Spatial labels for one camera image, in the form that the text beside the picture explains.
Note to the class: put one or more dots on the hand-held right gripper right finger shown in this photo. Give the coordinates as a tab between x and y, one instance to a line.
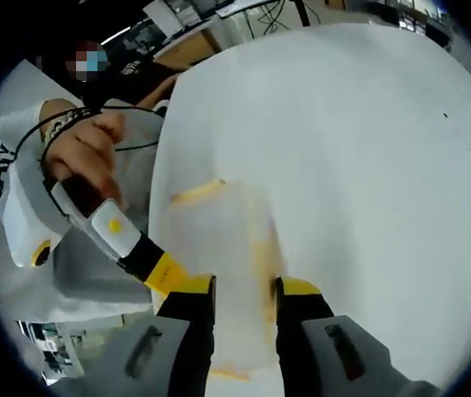
326	343

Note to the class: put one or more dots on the wooden desk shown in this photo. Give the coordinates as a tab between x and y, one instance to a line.
190	49

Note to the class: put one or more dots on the person's left hand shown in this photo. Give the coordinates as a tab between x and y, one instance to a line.
87	153

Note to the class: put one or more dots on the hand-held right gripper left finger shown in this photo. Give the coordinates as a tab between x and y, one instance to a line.
169	343

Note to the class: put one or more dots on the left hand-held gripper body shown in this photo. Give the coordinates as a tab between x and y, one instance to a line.
29	215

